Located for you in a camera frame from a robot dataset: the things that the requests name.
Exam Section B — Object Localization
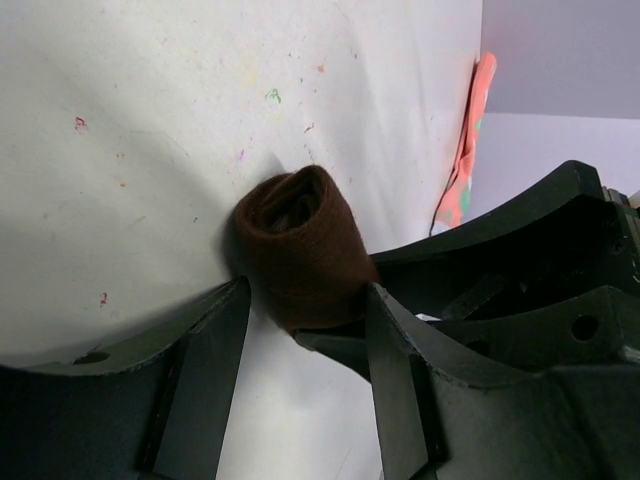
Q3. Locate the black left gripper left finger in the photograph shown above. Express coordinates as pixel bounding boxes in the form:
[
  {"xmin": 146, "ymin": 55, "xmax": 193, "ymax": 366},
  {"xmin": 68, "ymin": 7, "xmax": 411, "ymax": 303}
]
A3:
[{"xmin": 1, "ymin": 277, "xmax": 250, "ymax": 479}]

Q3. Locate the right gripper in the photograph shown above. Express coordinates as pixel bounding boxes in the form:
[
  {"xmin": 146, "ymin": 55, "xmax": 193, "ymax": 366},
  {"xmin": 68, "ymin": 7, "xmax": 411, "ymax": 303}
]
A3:
[{"xmin": 295, "ymin": 160, "xmax": 639, "ymax": 385}]

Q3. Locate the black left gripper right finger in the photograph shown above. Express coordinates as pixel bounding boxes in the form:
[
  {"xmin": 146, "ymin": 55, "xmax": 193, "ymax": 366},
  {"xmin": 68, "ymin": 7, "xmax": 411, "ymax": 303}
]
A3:
[{"xmin": 364, "ymin": 282, "xmax": 640, "ymax": 480}]

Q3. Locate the brown sock with striped cuff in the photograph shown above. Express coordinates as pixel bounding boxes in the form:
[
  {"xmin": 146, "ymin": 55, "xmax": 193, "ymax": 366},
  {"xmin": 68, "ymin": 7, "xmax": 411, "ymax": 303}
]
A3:
[{"xmin": 233, "ymin": 165, "xmax": 380, "ymax": 334}]

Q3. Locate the pink patterned sock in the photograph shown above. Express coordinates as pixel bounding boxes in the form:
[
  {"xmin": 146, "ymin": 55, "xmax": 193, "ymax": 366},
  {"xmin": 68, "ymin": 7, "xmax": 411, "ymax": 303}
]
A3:
[{"xmin": 430, "ymin": 53, "xmax": 497, "ymax": 236}]

